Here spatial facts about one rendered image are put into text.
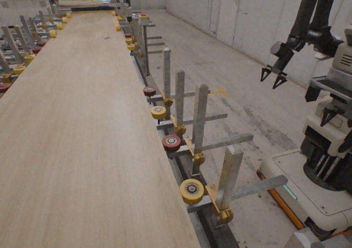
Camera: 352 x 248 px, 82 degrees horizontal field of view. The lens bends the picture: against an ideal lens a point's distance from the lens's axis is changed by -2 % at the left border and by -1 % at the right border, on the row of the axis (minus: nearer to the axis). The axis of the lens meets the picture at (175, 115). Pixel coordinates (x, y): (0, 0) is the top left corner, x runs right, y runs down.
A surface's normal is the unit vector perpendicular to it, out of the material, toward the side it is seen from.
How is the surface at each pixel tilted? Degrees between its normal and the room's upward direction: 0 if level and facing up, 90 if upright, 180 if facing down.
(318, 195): 0
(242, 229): 0
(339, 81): 90
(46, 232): 0
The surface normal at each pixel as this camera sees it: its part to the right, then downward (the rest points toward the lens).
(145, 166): 0.01, -0.83
